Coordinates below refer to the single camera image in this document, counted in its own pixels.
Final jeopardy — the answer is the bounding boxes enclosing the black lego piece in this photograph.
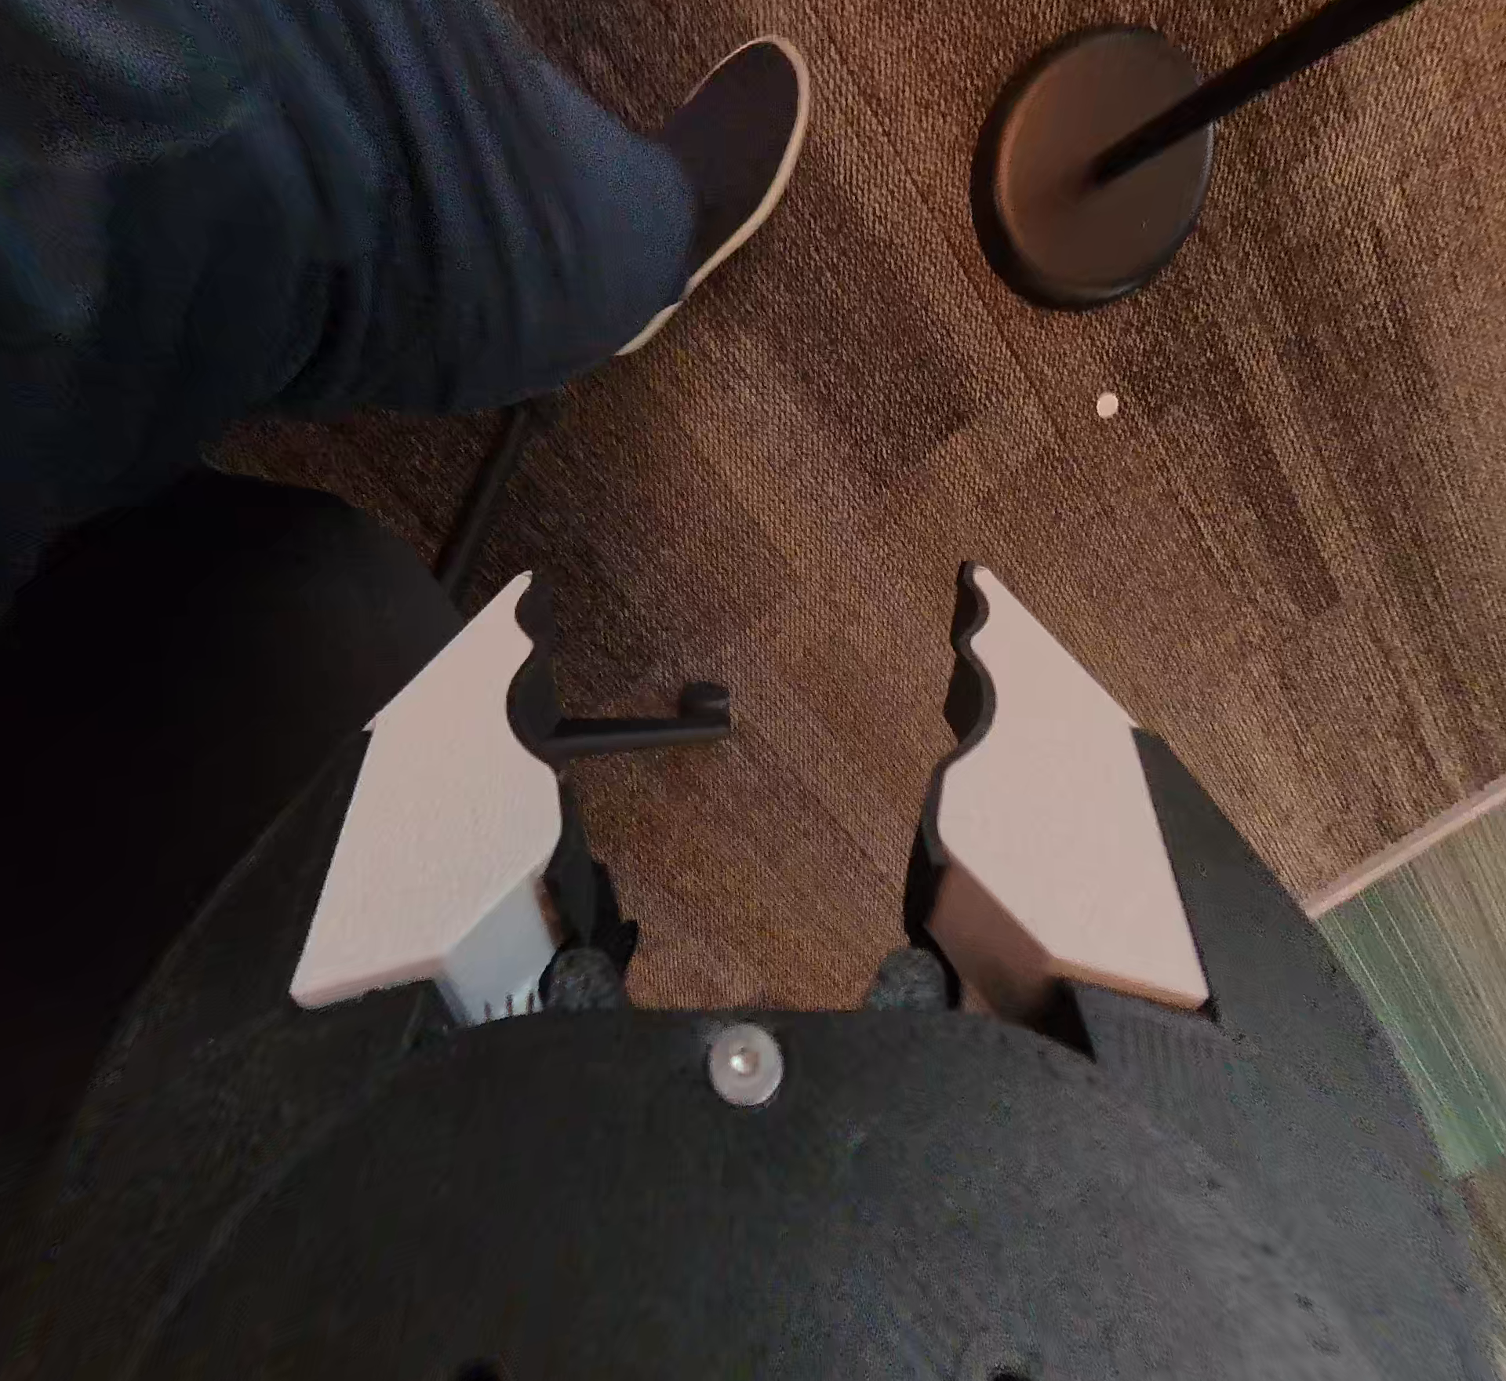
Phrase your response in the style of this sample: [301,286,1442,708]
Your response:
[535,683,732,765]

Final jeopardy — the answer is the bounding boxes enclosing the person's dark shoe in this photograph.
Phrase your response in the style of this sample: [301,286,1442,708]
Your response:
[614,38,814,360]

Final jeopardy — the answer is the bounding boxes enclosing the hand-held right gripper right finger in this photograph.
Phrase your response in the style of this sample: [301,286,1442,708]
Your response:
[903,559,1214,1027]

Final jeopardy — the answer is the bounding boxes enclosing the person's dark blue trousers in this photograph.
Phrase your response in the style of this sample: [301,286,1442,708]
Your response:
[0,0,707,606]

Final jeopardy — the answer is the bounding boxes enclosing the black floor stand pole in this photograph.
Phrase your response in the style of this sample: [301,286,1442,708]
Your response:
[969,0,1506,309]

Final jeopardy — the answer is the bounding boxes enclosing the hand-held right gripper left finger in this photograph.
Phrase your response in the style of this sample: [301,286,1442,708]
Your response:
[290,568,638,1031]

